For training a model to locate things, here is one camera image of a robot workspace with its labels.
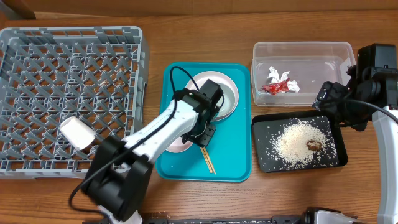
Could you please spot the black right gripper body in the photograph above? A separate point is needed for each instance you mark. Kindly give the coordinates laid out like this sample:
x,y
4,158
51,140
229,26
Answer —
x,y
325,96

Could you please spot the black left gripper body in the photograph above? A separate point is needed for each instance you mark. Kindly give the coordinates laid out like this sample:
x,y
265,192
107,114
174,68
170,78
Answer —
x,y
201,134

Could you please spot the wooden chopstick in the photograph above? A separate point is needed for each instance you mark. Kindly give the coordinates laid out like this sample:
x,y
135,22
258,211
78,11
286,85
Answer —
x,y
206,161
210,164

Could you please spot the pink plastic bowl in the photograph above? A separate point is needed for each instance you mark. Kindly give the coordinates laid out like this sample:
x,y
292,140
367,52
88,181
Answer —
x,y
178,146

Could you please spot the white tissue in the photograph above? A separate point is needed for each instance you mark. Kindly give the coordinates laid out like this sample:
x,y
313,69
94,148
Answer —
x,y
275,77

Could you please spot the grey bowl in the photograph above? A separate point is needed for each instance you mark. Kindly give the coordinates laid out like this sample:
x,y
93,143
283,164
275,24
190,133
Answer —
x,y
228,102

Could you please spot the dark food scrap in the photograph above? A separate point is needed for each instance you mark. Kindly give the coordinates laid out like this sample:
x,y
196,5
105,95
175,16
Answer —
x,y
314,145

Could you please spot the white rice pile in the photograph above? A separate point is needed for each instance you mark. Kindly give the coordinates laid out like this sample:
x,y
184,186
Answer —
x,y
295,143

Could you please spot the red foil sauce packet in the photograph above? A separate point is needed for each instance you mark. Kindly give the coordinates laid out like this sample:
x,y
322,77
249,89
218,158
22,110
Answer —
x,y
275,88

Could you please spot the white paper cup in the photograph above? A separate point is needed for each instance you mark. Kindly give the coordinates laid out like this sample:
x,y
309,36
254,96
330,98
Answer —
x,y
77,133

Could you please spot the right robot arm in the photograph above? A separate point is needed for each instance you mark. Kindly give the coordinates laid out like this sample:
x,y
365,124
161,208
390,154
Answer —
x,y
369,96

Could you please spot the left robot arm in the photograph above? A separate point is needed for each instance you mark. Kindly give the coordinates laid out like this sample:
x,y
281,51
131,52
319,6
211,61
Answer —
x,y
119,175

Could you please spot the grey dishwasher rack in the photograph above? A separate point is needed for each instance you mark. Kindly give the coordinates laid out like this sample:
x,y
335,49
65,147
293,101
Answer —
x,y
49,74

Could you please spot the teal plastic tray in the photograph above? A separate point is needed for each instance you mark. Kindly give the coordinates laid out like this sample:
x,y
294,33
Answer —
x,y
230,148

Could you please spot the clear plastic bin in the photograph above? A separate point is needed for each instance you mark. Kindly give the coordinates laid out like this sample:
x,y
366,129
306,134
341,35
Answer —
x,y
309,63

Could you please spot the pink round plate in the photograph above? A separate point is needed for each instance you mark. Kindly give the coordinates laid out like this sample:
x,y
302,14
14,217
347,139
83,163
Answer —
x,y
217,77

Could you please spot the black plastic tray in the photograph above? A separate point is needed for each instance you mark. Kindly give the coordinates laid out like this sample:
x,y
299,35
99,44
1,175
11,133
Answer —
x,y
264,130

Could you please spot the black rail at table edge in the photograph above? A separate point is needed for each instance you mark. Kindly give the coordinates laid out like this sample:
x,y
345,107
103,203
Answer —
x,y
312,215

